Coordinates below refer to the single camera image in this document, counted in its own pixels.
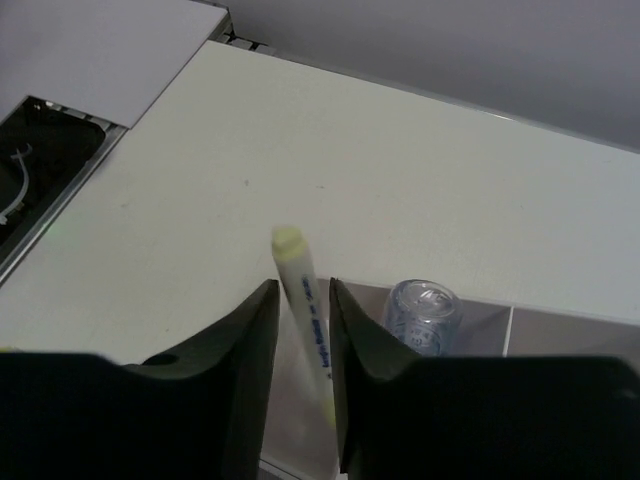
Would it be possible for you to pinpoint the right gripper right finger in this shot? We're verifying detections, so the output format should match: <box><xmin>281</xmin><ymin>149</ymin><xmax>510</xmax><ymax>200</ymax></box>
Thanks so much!
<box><xmin>329</xmin><ymin>279</ymin><xmax>639</xmax><ymax>479</ymax></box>

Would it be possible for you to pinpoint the yellow capped white marker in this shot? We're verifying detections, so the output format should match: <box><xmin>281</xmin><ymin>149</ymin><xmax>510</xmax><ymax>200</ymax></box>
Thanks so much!
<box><xmin>271</xmin><ymin>226</ymin><xmax>336</xmax><ymax>427</ymax></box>

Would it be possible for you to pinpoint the clear glue bottle blue cap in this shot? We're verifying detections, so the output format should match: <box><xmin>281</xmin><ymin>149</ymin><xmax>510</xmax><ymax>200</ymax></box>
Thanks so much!
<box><xmin>382</xmin><ymin>279</ymin><xmax>463</xmax><ymax>357</ymax></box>

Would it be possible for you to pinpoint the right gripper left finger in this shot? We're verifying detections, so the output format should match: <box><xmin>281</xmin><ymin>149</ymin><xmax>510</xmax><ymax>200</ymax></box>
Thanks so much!
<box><xmin>1</xmin><ymin>280</ymin><xmax>280</xmax><ymax>479</ymax></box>

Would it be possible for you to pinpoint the white left organizer box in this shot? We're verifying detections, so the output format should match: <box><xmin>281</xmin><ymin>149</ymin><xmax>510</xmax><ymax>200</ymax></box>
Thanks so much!
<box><xmin>260</xmin><ymin>299</ymin><xmax>639</xmax><ymax>479</ymax></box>

